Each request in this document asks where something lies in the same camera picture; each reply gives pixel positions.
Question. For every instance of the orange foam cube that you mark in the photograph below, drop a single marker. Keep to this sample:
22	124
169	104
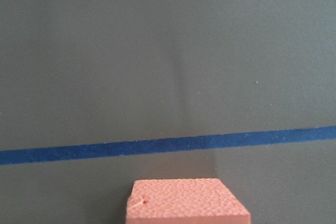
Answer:
199	200

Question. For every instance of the brown paper table cover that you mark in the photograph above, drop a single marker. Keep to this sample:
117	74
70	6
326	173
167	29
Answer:
77	72

